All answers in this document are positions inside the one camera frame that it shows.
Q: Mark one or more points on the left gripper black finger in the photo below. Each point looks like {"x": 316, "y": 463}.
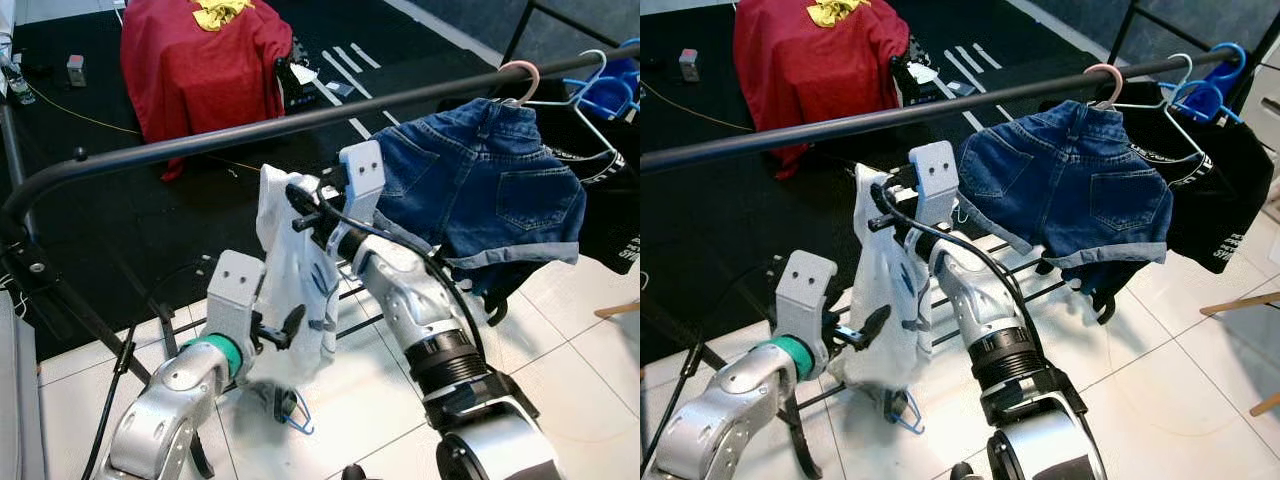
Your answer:
{"x": 868, "y": 325}
{"x": 288, "y": 325}

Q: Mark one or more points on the white t-shirt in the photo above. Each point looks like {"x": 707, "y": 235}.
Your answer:
{"x": 885, "y": 300}
{"x": 290, "y": 290}

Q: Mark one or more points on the pink hanger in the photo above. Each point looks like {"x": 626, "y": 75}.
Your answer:
{"x": 1115, "y": 82}
{"x": 530, "y": 78}

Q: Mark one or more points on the black metal clothes rack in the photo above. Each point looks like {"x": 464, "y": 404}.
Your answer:
{"x": 850, "y": 125}
{"x": 250, "y": 130}

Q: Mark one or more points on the black device with white label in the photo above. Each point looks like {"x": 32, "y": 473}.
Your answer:
{"x": 300, "y": 85}
{"x": 918, "y": 80}

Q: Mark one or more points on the red cloth cover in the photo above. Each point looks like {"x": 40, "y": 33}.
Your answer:
{"x": 815, "y": 75}
{"x": 200, "y": 75}

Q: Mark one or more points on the blue denim shorts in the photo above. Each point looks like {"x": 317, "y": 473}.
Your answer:
{"x": 1070, "y": 185}
{"x": 480, "y": 185}

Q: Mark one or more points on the yellow cloth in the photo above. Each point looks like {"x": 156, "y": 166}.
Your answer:
{"x": 835, "y": 10}
{"x": 220, "y": 12}

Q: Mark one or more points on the small grey box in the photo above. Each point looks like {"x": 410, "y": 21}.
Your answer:
{"x": 76, "y": 70}
{"x": 689, "y": 65}

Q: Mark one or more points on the grey cushion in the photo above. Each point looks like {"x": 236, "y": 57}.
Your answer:
{"x": 15, "y": 400}

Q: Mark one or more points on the black printed t-shirt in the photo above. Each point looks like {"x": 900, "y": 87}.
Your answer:
{"x": 1215, "y": 190}
{"x": 615, "y": 200}

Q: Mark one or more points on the white drawer cabinet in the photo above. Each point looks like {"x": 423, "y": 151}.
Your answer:
{"x": 1265, "y": 110}

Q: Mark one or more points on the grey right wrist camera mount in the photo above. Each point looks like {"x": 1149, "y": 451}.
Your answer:
{"x": 935, "y": 182}
{"x": 362, "y": 180}

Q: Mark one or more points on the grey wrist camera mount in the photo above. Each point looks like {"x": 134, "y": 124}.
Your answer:
{"x": 362, "y": 180}
{"x": 935, "y": 182}
{"x": 235, "y": 295}
{"x": 805, "y": 297}

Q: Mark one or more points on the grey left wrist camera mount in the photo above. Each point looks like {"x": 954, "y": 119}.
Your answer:
{"x": 805, "y": 297}
{"x": 235, "y": 295}

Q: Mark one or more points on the black metal frame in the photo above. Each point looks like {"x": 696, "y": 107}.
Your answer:
{"x": 525, "y": 30}
{"x": 1130, "y": 30}

